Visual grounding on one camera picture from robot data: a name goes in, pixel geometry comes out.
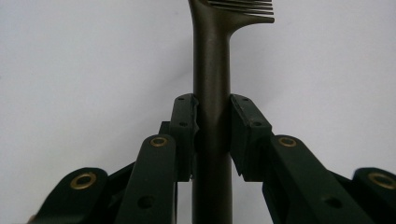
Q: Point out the white table cover board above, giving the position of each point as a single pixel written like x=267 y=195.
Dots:
x=62 y=62

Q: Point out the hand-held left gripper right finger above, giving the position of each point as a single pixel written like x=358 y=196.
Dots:
x=252 y=140

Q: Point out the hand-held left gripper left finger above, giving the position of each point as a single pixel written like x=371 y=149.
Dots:
x=183 y=137

